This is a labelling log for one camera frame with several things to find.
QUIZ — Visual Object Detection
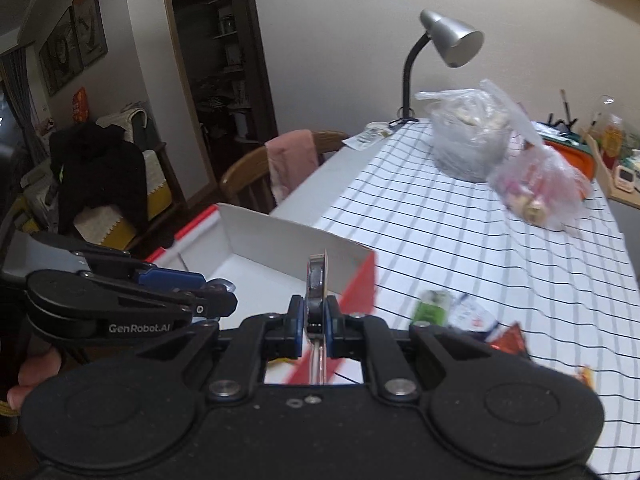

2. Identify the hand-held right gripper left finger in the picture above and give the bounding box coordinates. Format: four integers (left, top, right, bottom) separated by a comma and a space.
144, 296, 307, 404

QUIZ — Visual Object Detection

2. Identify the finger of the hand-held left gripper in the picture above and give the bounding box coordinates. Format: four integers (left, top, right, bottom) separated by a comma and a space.
117, 280, 239, 320
75, 251, 207, 292

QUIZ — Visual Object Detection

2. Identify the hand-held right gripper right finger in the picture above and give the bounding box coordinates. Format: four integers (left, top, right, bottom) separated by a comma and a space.
324, 297, 497, 403

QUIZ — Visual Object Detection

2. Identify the silver snack packet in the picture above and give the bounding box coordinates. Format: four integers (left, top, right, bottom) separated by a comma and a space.
306, 252, 329, 386

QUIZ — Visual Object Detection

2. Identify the red and white cardboard box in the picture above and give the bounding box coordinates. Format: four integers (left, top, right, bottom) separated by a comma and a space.
145, 203, 377, 387

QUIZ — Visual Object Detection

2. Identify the green snack packet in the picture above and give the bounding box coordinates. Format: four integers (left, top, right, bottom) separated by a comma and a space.
411, 289, 452, 326

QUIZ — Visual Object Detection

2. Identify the red snack packet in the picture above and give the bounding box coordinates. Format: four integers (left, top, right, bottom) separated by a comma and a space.
486, 322, 531, 359

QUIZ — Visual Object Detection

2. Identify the orange snack packet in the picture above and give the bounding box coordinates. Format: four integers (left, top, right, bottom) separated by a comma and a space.
572, 365, 597, 390

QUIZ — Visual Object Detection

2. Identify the plastic bag of pink snacks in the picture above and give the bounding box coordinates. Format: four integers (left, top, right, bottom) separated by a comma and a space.
487, 144, 594, 230

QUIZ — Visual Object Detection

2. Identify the person's left hand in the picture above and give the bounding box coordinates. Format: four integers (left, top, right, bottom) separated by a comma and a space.
7, 347, 64, 409

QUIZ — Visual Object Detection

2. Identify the armchair with cream cover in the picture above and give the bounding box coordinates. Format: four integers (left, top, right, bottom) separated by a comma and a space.
72, 109, 187, 257

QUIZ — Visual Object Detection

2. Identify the black jacket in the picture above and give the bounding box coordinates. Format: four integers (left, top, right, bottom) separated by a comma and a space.
49, 122, 151, 235

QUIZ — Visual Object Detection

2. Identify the wooden chair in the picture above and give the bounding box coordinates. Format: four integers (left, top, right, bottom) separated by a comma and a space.
220, 130, 351, 215

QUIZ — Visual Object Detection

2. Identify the white checked tablecloth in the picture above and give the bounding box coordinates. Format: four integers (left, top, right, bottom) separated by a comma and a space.
311, 119, 640, 477

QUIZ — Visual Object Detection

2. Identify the white and blue snack packet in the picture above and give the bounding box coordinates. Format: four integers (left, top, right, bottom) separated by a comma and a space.
446, 294, 502, 334

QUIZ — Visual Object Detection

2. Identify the pink cloth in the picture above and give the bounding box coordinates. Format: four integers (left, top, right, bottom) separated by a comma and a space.
264, 129, 321, 206

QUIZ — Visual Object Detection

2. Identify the small flat white packet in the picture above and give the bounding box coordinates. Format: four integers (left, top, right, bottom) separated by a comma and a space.
344, 121, 397, 151

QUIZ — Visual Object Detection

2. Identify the dark wooden bookshelf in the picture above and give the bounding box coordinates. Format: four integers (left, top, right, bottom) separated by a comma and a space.
159, 0, 279, 206

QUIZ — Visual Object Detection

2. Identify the clear plastic bag with bowl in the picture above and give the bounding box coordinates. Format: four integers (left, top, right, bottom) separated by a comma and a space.
414, 79, 545, 184

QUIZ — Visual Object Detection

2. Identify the orange zip case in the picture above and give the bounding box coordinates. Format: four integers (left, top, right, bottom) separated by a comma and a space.
542, 137, 599, 182

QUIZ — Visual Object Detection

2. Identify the silver gooseneck desk lamp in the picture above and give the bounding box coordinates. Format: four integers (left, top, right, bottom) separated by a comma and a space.
387, 9, 485, 127

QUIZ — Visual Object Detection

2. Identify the wooden desktop organizer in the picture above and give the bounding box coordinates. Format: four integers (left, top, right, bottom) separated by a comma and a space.
581, 130, 640, 209

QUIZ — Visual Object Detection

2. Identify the white digital timer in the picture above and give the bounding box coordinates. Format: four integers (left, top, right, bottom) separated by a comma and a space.
612, 164, 637, 192

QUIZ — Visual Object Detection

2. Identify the clear bottle with yellow drink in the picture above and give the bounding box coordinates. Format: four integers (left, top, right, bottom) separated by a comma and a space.
601, 114, 624, 169

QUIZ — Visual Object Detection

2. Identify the red wall ornament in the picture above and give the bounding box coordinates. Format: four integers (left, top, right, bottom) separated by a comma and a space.
72, 87, 89, 124

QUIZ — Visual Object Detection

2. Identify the medium framed wall picture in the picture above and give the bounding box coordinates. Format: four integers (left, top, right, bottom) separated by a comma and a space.
47, 7, 84, 92

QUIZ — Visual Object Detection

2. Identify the large framed wall picture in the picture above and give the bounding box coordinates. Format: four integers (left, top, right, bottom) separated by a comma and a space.
72, 0, 109, 69

